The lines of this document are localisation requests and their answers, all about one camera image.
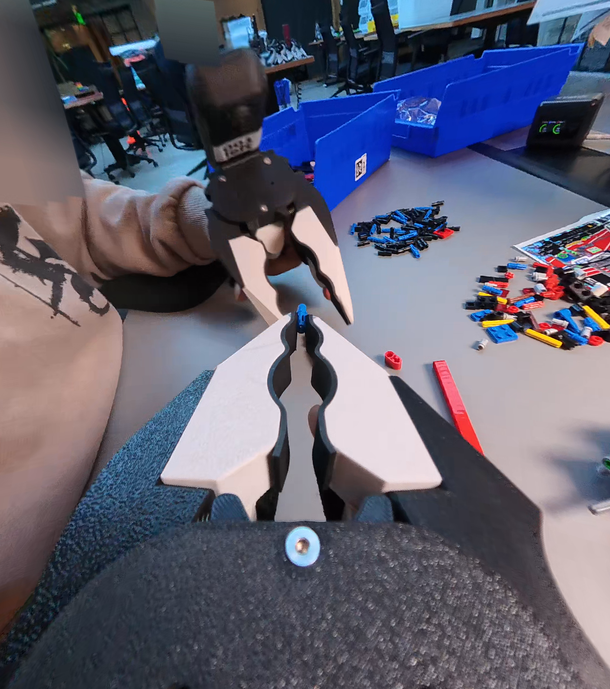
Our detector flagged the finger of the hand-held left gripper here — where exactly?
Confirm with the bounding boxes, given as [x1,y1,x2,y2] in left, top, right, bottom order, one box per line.
[290,205,355,326]
[228,222,288,325]

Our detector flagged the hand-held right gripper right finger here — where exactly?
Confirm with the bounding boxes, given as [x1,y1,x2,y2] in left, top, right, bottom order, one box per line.
[307,315,443,512]

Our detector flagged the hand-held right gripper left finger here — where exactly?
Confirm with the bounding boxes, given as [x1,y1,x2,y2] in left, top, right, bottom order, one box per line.
[160,314,293,513]

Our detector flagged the long red toy beam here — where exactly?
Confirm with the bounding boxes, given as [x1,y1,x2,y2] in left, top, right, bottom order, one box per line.
[433,361,484,455]

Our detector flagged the pile of blue black pins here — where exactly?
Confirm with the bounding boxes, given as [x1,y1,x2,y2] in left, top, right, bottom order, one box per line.
[350,201,461,259]

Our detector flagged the labelled blue storage bin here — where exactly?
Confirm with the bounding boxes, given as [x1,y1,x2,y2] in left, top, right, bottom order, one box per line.
[259,92,400,211]

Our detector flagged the pile of mixed toy bricks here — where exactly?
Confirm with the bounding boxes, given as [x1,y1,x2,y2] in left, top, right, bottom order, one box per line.
[465,257,610,351]

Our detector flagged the person's left forearm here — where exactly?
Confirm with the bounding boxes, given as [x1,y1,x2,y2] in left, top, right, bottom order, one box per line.
[81,178,219,281]

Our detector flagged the person's left hand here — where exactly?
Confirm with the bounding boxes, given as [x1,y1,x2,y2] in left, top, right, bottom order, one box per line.
[264,241,306,276]

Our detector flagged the black round pad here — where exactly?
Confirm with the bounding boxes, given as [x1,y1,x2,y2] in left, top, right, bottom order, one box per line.
[97,264,230,314]

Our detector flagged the row of black office chairs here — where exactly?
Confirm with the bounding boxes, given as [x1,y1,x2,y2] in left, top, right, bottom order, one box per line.
[62,48,203,181]

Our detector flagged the cluttered background workbench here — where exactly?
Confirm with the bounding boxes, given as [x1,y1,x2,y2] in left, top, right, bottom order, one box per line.
[221,16,316,76]

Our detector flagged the shiny clear plastic bag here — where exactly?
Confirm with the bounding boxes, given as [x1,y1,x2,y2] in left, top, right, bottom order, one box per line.
[395,97,442,127]

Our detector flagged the background wooden desk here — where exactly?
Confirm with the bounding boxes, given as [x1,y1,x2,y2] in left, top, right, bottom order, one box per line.
[60,81,105,111]

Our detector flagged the person's beige clothing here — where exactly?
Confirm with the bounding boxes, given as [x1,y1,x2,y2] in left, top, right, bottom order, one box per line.
[0,199,124,663]

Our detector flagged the white storage box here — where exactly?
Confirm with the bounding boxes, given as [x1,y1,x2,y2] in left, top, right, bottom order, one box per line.
[396,0,453,30]

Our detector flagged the black power bank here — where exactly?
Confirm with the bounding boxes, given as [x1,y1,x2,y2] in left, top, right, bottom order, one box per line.
[526,93,605,151]

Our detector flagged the holographic sticker sheet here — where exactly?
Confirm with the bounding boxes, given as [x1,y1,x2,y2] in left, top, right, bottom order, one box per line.
[514,196,610,305]

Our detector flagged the instruction booklet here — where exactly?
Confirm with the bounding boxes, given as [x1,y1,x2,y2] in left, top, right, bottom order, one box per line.
[528,0,610,25]

